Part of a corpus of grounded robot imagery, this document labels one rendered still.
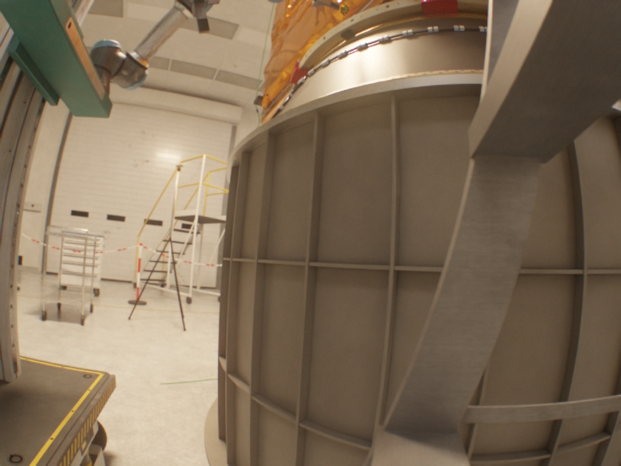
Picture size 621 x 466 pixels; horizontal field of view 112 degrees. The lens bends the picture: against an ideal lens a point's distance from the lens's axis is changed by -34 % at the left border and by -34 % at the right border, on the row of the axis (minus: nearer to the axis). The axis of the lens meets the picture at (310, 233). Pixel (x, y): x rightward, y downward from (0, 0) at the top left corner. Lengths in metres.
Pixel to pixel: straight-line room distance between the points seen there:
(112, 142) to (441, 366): 8.82
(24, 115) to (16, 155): 0.13
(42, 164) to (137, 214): 3.11
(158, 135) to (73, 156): 2.42
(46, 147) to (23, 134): 8.26
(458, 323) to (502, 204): 0.12
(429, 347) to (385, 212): 0.39
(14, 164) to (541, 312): 1.39
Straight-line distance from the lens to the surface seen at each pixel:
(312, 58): 1.46
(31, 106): 1.18
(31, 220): 9.11
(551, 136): 0.29
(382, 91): 0.69
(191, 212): 5.57
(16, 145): 1.15
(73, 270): 5.40
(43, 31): 0.91
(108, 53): 1.32
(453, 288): 0.30
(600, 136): 0.83
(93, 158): 8.86
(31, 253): 9.08
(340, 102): 0.73
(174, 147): 8.83
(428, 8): 1.21
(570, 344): 0.71
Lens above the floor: 0.77
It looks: 6 degrees up
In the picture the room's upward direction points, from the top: 4 degrees clockwise
